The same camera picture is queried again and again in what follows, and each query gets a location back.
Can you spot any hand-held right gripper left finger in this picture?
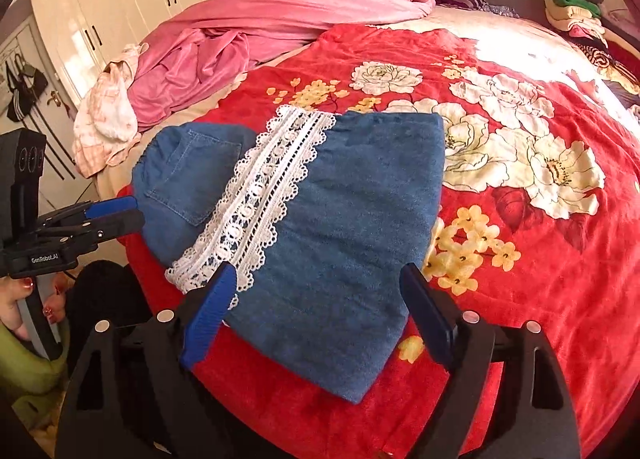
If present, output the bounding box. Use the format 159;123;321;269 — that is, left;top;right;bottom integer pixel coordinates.
54;263;238;459

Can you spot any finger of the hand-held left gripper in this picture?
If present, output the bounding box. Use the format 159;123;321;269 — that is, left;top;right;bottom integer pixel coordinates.
52;210;147;245
39;195;139;231

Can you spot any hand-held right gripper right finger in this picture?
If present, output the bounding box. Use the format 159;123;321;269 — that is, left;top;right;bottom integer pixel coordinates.
400;263;583;459

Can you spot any blue denim pants lace trim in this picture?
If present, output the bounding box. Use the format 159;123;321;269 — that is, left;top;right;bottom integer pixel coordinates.
132;105;446;405

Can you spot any person's left hand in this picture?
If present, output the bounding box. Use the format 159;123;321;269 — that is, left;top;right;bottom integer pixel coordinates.
0;274;71;342

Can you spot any black striped hanging bag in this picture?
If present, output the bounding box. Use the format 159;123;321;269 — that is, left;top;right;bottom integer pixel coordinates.
6;81;37;122

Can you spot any pink checked cloth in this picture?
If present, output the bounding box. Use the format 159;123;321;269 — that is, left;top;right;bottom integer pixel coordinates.
72;43;146;177

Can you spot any grey hanging bag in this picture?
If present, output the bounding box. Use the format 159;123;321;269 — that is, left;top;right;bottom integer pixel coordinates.
17;54;49;96

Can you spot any beige bed sheet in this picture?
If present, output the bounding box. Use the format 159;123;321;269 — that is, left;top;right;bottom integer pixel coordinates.
95;39;321;200

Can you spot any red floral blanket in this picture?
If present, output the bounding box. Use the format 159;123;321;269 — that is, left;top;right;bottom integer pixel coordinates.
117;9;640;459

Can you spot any pink duvet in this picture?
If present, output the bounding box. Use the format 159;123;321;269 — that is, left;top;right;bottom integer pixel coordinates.
127;0;436;132

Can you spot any purple lace cloth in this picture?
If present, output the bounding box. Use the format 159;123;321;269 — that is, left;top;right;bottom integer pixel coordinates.
482;4;522;20

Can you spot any pile of folded clothes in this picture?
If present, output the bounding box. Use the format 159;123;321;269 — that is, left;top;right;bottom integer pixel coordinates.
544;0;640;90

